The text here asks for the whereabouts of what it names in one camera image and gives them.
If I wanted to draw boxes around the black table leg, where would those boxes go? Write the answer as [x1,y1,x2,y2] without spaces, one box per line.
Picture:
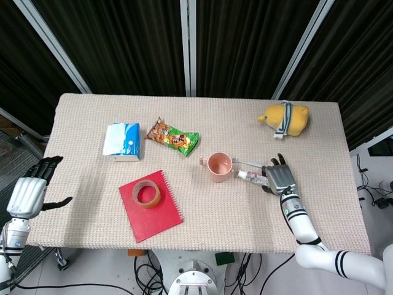
[54,247,68,272]

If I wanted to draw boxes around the black pleated curtain panel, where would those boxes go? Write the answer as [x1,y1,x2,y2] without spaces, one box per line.
[32,0,188,96]
[284,0,393,151]
[0,0,84,145]
[195,0,320,100]

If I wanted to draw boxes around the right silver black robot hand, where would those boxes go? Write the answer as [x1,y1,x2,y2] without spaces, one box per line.
[261,153,298,196]

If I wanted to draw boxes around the beige waffle tablecloth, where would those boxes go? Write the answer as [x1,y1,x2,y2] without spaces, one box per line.
[25,93,372,256]

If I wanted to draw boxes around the clear packing tape roll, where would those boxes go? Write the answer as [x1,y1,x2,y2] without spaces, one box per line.
[131,180,162,209]

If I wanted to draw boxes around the grey ribbed hose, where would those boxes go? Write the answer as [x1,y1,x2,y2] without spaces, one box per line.
[15,133,44,160]

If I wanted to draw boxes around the blue tissue pack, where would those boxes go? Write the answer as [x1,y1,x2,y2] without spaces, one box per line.
[102,122,142,162]

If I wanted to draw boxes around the white frame post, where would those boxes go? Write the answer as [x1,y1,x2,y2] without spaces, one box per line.
[21,0,93,95]
[179,0,197,98]
[271,0,331,101]

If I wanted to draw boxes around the white frame rail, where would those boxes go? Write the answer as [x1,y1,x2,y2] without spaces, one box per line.
[0,107,52,144]

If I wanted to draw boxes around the grey toothbrush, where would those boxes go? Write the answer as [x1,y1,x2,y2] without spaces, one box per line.
[232,157,267,169]

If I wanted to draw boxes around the pink ribbed cup with handle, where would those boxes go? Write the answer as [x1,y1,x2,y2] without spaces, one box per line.
[199,152,234,183]

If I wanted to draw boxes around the orange green snack bag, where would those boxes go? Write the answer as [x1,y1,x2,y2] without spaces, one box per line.
[144,116,200,158]

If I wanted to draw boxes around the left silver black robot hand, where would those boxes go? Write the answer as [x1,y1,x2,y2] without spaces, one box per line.
[6,155,74,219]

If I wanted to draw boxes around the white silver robot base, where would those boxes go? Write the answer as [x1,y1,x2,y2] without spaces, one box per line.
[150,249,239,295]

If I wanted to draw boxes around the yellow plush toy with scarf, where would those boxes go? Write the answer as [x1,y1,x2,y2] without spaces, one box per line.
[257,100,309,141]

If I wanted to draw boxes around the black floor cables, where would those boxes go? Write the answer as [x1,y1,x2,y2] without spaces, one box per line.
[356,153,393,211]

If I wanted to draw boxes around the floral print toothpaste tube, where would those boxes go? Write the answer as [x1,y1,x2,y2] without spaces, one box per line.
[238,170,270,187]

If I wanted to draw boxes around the green block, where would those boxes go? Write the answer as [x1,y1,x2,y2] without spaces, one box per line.
[214,252,236,267]

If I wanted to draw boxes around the red spiral notebook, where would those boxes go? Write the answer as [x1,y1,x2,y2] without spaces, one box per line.
[119,170,184,244]

